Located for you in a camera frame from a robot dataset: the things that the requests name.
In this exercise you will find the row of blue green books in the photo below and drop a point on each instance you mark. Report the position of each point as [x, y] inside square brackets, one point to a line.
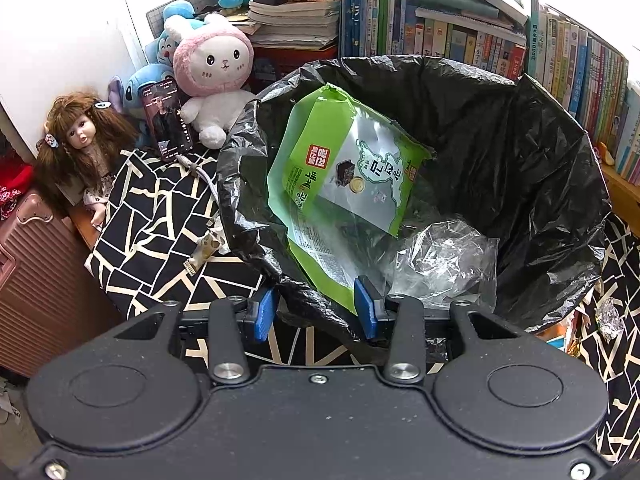
[400, 30]

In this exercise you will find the red cloth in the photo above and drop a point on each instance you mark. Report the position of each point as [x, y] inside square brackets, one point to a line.
[15, 185]

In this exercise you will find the green snack packet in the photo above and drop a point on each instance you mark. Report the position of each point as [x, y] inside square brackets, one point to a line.
[320, 160]

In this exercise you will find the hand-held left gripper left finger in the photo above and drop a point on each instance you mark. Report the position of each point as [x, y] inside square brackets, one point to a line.
[264, 312]

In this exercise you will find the pink suitcase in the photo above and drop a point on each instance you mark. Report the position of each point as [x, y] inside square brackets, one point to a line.
[40, 285]

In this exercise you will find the brown-haired doll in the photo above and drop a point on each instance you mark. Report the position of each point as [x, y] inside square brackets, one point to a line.
[82, 135]

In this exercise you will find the row of colourful upright books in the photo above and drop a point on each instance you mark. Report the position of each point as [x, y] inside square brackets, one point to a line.
[590, 70]

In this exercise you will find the black geometric patterned cloth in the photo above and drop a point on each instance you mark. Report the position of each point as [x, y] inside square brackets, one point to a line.
[150, 220]

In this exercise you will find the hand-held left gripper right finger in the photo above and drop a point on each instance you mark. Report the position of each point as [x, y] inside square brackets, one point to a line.
[367, 307]

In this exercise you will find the blue cat plush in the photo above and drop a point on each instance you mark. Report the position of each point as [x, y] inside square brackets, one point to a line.
[170, 35]

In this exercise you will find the black trash bag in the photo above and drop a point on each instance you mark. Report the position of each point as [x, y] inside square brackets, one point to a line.
[525, 160]

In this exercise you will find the red plastic crate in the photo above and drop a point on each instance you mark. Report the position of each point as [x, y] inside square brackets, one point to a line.
[300, 67]

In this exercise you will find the wooden desk shelf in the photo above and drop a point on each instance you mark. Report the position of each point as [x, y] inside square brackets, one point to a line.
[622, 195]

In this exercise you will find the dark printed card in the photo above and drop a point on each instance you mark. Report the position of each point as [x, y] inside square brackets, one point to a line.
[167, 120]

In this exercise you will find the crumpled foil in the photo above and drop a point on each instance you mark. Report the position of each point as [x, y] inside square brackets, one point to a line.
[610, 320]

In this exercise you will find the small beige wrapper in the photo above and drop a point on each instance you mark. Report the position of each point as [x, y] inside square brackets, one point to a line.
[207, 247]

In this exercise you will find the clear plastic wrapper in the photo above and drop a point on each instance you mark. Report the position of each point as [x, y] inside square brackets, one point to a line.
[445, 260]

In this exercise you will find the pink hooded rabbit plush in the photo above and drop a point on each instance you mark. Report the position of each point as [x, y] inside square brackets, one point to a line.
[220, 65]

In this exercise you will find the stack of worn paperbacks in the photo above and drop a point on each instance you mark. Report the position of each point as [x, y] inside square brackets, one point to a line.
[295, 20]

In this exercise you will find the yellow pink plush toy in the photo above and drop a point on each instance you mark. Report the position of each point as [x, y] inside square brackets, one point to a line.
[606, 152]

